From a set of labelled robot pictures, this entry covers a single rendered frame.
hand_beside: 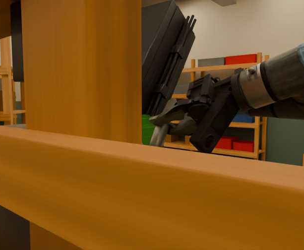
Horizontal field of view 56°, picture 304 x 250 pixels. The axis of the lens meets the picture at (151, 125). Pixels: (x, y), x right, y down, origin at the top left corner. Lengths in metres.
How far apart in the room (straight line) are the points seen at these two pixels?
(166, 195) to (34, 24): 0.29
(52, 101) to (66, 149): 0.12
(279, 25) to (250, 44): 0.67
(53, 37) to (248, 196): 0.29
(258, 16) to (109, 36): 6.49
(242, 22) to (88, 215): 6.73
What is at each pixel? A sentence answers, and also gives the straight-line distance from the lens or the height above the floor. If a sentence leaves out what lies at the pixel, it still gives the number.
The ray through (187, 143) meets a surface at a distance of 6.77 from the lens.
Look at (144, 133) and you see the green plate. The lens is 0.78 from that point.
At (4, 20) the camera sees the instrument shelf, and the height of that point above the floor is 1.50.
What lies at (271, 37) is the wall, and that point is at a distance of 6.61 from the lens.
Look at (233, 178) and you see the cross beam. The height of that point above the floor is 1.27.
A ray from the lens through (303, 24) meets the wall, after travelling 6.50.
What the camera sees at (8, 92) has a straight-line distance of 3.27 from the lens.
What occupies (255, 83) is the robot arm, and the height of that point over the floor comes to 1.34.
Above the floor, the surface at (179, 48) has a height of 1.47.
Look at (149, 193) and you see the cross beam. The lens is 0.20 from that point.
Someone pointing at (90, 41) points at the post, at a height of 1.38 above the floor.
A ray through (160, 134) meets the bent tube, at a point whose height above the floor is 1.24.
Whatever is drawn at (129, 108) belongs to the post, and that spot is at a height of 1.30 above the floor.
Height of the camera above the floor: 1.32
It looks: 5 degrees down
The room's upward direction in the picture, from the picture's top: straight up
